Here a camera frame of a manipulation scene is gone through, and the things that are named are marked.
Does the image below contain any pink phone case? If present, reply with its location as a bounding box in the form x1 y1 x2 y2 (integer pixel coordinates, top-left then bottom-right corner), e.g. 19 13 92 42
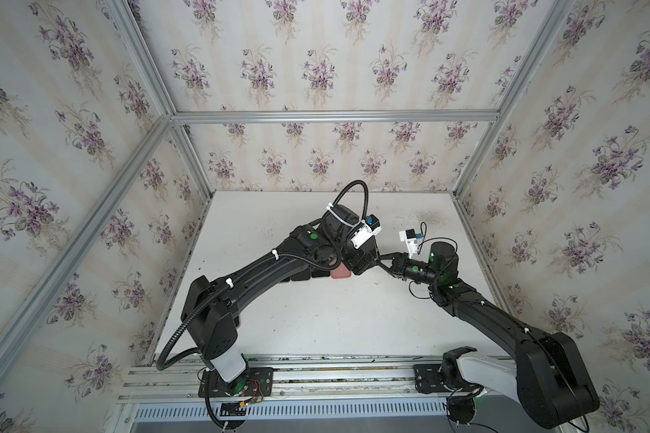
330 263 352 280

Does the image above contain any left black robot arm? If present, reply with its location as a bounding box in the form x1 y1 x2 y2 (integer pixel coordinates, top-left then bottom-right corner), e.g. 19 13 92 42
156 203 382 382

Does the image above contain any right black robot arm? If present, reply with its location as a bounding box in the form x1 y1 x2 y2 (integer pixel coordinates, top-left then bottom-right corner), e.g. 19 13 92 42
377 242 601 429

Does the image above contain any white vented grille strip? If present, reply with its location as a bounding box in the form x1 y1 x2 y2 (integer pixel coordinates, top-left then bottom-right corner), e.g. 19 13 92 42
134 397 447 423

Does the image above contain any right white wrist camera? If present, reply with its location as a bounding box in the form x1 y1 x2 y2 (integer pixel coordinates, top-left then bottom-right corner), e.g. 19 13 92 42
399 229 426 256

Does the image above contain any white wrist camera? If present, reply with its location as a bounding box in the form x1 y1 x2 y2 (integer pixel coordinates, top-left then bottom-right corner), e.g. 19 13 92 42
399 229 426 256
350 214 382 249

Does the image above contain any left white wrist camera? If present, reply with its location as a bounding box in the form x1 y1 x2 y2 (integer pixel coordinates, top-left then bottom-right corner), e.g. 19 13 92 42
350 214 382 249

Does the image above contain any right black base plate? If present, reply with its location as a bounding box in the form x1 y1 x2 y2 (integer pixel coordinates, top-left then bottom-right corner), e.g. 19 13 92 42
413 363 484 394

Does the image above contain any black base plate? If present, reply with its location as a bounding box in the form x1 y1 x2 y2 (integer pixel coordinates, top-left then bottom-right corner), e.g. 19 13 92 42
413 363 484 394
198 367 274 399

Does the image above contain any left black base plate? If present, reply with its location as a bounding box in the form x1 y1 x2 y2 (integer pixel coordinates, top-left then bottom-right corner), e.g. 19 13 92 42
198 367 274 399

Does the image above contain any left corrugated black cable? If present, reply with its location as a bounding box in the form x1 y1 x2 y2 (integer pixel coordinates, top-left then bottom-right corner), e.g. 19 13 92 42
155 179 370 373

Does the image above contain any aluminium rail base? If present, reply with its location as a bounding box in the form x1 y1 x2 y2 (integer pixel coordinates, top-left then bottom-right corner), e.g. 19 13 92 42
117 355 443 403

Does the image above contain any aluminium frame cage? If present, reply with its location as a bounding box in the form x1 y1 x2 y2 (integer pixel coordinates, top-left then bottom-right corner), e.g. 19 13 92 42
0 1 573 384

